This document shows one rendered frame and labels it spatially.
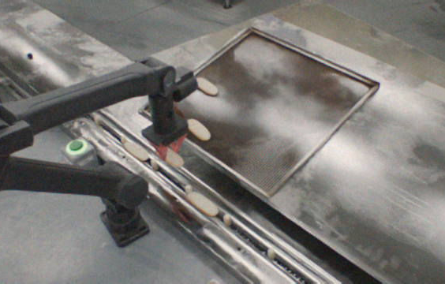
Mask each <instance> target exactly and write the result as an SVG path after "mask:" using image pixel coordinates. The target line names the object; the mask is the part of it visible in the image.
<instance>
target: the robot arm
mask: <svg viewBox="0 0 445 284"><path fill-rule="evenodd" d="M198 87H199V84H198V80H196V78H195V76H194V72H193V71H192V70H191V69H188V68H185V67H184V66H182V65H181V66H179V67H177V68H174V67H173V66H172V65H169V64H167V63H165V62H161V61H160V60H158V59H156V58H153V57H152V56H149V55H148V57H145V58H139V59H137V60H135V62H134V63H132V64H128V65H126V67H125V68H123V69H120V70H117V71H114V72H112V73H107V74H103V75H101V77H96V78H92V79H90V80H85V81H82V82H78V83H75V84H73V85H71V86H68V87H65V88H59V89H57V90H54V91H52V92H47V93H43V95H38V96H36V97H32V98H30V99H23V100H19V101H11V102H6V103H4V104H0V192H1V191H12V190H13V191H30V192H43V193H57V194H71V195H85V196H99V197H101V201H102V203H103V204H104V205H105V208H106V209H105V211H102V212H101V213H100V214H99V216H100V218H101V220H102V222H103V223H104V225H105V226H106V228H107V229H108V231H109V232H110V235H111V237H112V238H113V239H114V240H115V241H116V242H117V244H118V247H119V248H123V247H125V246H127V245H130V243H131V242H133V241H135V240H137V239H139V238H141V237H143V236H145V235H147V234H149V232H150V230H149V225H148V224H147V223H146V222H145V220H144V219H143V216H141V215H140V209H139V208H138V207H137V206H138V205H140V204H141V203H142V202H144V200H145V199H146V197H147V194H148V190H149V184H148V182H147V181H146V180H145V179H143V178H142V177H141V176H140V175H138V174H136V173H135V172H132V171H131V170H129V169H128V168H126V167H125V166H123V165H121V163H119V162H118V161H115V160H112V161H109V162H107V163H105V164H104V166H94V167H86V166H80V165H73V164H68V163H56V162H50V161H43V160H37V159H26V158H19V157H14V155H11V154H13V153H14V152H17V151H20V150H23V149H25V148H30V147H31V146H33V144H34V136H36V135H38V134H40V133H43V132H45V130H47V129H51V128H54V127H56V126H59V125H62V124H65V123H68V122H70V121H74V119H76V118H80V117H83V116H85V115H88V114H91V113H94V112H97V111H100V110H101V109H103V108H106V107H110V106H113V105H115V104H117V103H122V102H124V101H126V100H127V99H131V98H136V97H142V96H146V95H147V96H148V103H149V108H150V113H151V123H152V124H151V125H149V126H148V127H146V128H143V129H142V130H141V136H142V137H144V139H146V140H147V141H148V142H149V144H150V145H151V146H152V147H153V148H154V149H155V151H157V152H158V155H159V157H160V158H161V160H162V161H165V160H166V157H167V152H168V145H170V146H171V147H172V150H173V151H175V152H176V154H177V153H178V150H179V148H180V147H181V145H182V142H183V140H184V139H185V137H186V136H188V133H186V129H184V128H185V127H189V122H188V121H186V120H185V119H183V118H181V117H180V116H178V115H177V114H175V113H174V101H175V102H176V103H179V102H180V101H182V100H183V99H184V98H186V97H188V96H189V95H191V94H192V93H194V92H195V90H197V89H198ZM177 139H178V143H177V144H176V146H174V141H175V140H177Z"/></svg>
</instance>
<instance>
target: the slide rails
mask: <svg viewBox="0 0 445 284"><path fill-rule="evenodd" d="M91 114H92V115H93V116H94V117H95V116H96V115H99V116H100V120H101V122H102V123H103V124H104V125H106V126H107V127H108V128H109V129H112V130H113V131H114V132H115V133H116V134H118V135H119V136H120V137H123V136H126V137H127V141H132V142H135V144H137V145H139V146H140V147H142V148H143V149H144V150H145V151H147V153H148V155H149V159H150V160H153V159H156V160H157V161H158V166H159V167H161V168H162V169H163V170H165V171H166V172H167V173H169V175H170V176H172V177H173V178H175V179H176V180H178V181H179V182H181V184H182V185H184V186H185V187H186V186H187V185H190V186H191V187H192V192H198V193H199V194H200V195H202V196H204V197H205V198H206V199H209V200H210V201H211V202H212V203H213V204H214V205H215V206H216V208H218V210H219V212H220V213H221V214H222V215H223V216H225V214H229V215H230V217H231V222H232V223H234V224H235V225H236V226H237V227H239V228H240V229H242V230H243V231H244V232H246V233H247V234H249V235H250V236H251V237H253V238H254V240H256V241H257V242H258V243H260V244H262V245H263V246H264V247H265V248H267V249H269V248H270V247H272V248H273V249H275V255H276V256H277V257H278V258H279V259H281V260H282V261H283V262H286V263H287V264H289V265H290V266H291V267H292V268H293V269H294V270H295V271H296V272H298V273H300V274H301V275H303V276H304V277H305V278H307V279H308V280H309V281H310V282H312V283H314V284H329V283H328V282H326V281H324V280H323V279H322V278H320V277H319V276H318V275H316V274H315V273H313V271H312V270H310V269H308V268H307V267H306V266H305V265H303V264H302V263H300V262H299V261H298V260H296V259H294V258H293V257H292V256H290V255H289V253H288V252H286V251H285V250H282V249H281V248H280V247H278V246H277V245H276V244H275V243H273V242H272V241H269V239H268V238H267V237H265V236H264V235H263V234H262V233H259V232H258V231H257V230H255V229H254V228H252V226H251V225H249V224H248V223H247V222H245V221H244V220H242V219H241V218H239V217H237V215H235V214H234V213H233V212H232V211H231V210H229V209H228V208H226V207H224V206H223V205H222V204H221V203H220V202H218V201H217V200H215V199H214V198H213V197H211V196H210V195H208V194H207V193H206V192H205V191H204V190H203V189H201V188H200V187H198V186H196V185H194V184H193V182H192V181H190V180H189V179H188V178H186V177H184V176H183V175H182V174H180V172H179V171H177V170H175V169H174V168H173V167H172V166H170V165H169V164H167V163H166V162H165V161H162V160H161V158H160V157H158V156H157V155H155V154H153V152H152V151H150V150H149V149H148V148H146V147H144V146H143V145H142V144H140V142H139V141H137V140H136V139H134V138H132V137H131V136H130V135H129V134H127V133H126V132H125V131H124V130H123V129H120V128H119V127H118V126H116V125H115V124H114V123H113V122H112V121H111V120H110V119H108V118H106V117H105V116H103V115H102V114H101V113H100V112H98V111H97V112H94V113H91ZM82 118H83V119H85V120H86V122H87V123H89V124H90V125H91V126H93V127H94V128H95V129H98V130H99V132H100V133H102V134H103V135H104V136H105V137H106V138H107V139H109V140H111V141H112V142H114V144H115V145H117V146H118V147H119V148H120V149H122V150H123V151H125V152H126V154H127V155H129V156H130V157H131V158H133V159H135V160H136V161H137V162H138V163H139V164H140V165H141V166H142V167H143V168H146V169H147V170H149V171H150V172H151V174H153V175H154V176H155V177H157V178H158V179H159V180H160V181H162V182H163V183H165V185H167V186H168V187H170V188H171V189H172V190H174V191H175V192H176V193H178V195H179V196H181V197H182V198H183V199H184V200H187V201H188V202H189V203H191V202H190V201H189V199H188V195H186V193H185V192H183V191H182V190H181V189H179V188H178V187H176V186H175V185H174V183H172V182H171V181H169V180H168V179H167V178H165V177H164V176H163V175H161V174H160V172H158V171H157V170H155V169H153V168H152V167H151V166H149V165H148V163H146V162H145V161H144V160H139V159H137V158H135V157H134V156H132V155H130V154H129V152H128V151H127V150H126V149H125V147H124V145H123V144H121V142H119V141H118V140H117V139H115V138H114V137H113V136H111V135H110V134H109V133H107V131H106V130H104V129H103V128H102V127H100V126H99V125H97V124H96V123H94V122H93V121H92V119H90V118H89V117H88V116H87V115H85V116H83V117H82ZM191 205H192V206H193V204H192V203H191ZM193 207H194V206H193ZM195 209H198V208H197V207H195ZM198 210H199V209H198ZM199 211H200V212H202V211H201V210H199ZM202 213H203V212H202ZM203 214H204V216H206V217H208V218H209V219H210V220H211V221H212V222H214V223H215V224H216V225H219V227H220V228H221V229H223V230H224V231H226V232H227V233H228V234H230V235H231V236H232V237H234V239H235V240H236V241H239V242H240V243H241V244H243V245H244V246H245V247H246V248H247V249H248V250H251V252H252V253H253V254H255V255H256V256H258V257H259V258H260V259H261V260H263V261H264V262H265V263H267V264H268V265H269V267H271V268H272V269H275V270H276V271H277V272H278V273H279V274H280V275H282V276H283V277H284V278H287V279H288V280H289V281H291V282H292V284H304V283H302V282H301V281H299V280H297V279H296V278H295V277H294V276H292V275H291V274H290V273H289V272H287V271H286V270H283V269H282V268H281V266H279V265H278V264H277V263H276V262H275V261H274V260H271V259H270V258H268V257H267V256H266V255H264V254H263V253H262V252H261V251H260V250H259V249H258V248H256V247H255V246H253V245H252V244H251V243H248V242H247V241H246V240H245V239H244V238H243V237H242V236H241V235H240V234H237V233H236V232H235V231H233V230H232V229H231V228H229V226H228V225H226V224H225V223H224V222H222V221H221V220H220V219H218V218H216V217H215V216H209V215H208V214H205V213H203Z"/></svg>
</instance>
